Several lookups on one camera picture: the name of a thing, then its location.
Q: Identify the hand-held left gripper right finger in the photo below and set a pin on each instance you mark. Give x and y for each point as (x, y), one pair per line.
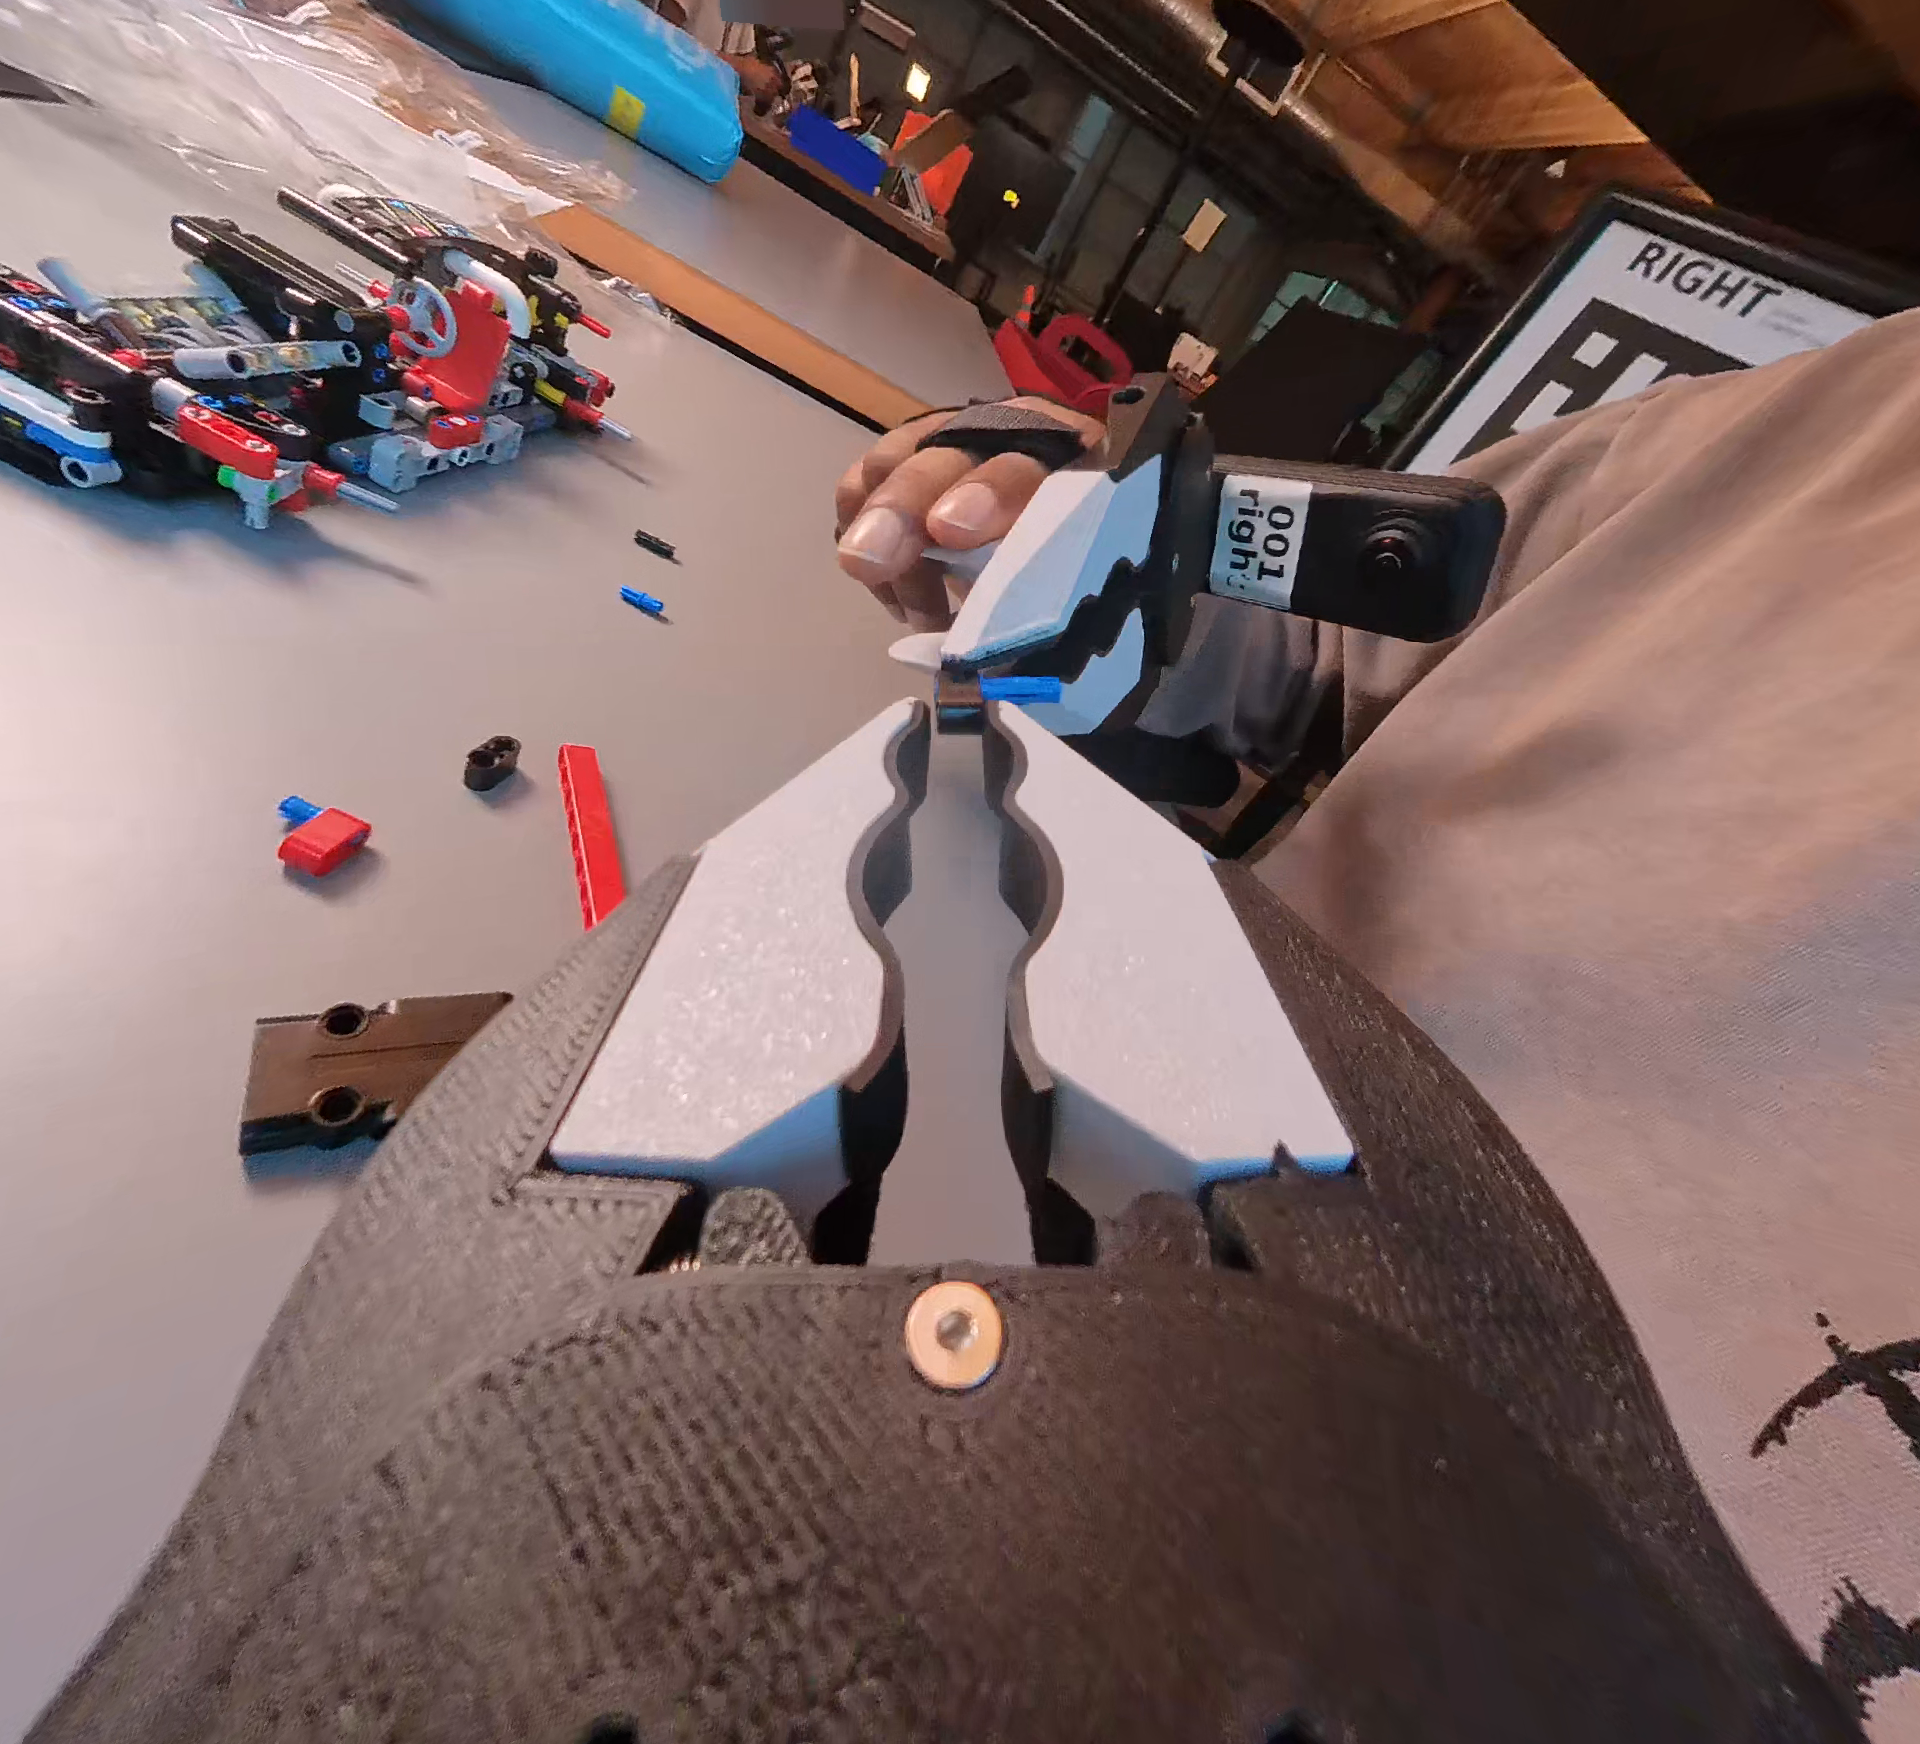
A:
(1169, 1024)

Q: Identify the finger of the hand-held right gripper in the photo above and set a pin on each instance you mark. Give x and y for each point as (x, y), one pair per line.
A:
(1050, 559)
(1107, 672)

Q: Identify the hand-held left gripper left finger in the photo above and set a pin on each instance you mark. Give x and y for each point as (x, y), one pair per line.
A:
(736, 1009)

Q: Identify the black lego link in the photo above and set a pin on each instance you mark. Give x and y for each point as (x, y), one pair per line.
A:
(956, 702)
(493, 762)

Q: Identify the long red lego beam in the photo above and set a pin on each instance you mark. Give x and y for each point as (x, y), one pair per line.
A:
(592, 832)

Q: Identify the black lego panel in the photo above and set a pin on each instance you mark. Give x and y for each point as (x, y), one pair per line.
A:
(360, 1061)

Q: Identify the red lego connector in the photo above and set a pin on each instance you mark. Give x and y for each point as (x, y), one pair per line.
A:
(328, 844)

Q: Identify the person's right forearm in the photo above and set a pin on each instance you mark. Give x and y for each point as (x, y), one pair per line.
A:
(1649, 546)

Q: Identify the black lego pin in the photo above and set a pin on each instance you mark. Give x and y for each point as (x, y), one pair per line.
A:
(654, 546)

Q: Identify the partly built lego car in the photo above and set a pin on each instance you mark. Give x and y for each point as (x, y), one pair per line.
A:
(299, 365)

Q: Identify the person's right hand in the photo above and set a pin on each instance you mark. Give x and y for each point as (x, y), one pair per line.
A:
(886, 529)

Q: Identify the red chair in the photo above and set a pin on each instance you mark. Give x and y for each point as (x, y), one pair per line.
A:
(1072, 351)

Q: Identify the blue crate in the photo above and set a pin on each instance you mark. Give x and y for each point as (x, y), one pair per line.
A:
(836, 148)

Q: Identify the black framed marker sign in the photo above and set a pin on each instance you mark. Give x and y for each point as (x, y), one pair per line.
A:
(1649, 320)

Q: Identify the clear plastic bag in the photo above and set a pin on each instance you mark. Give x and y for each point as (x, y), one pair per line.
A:
(225, 79)

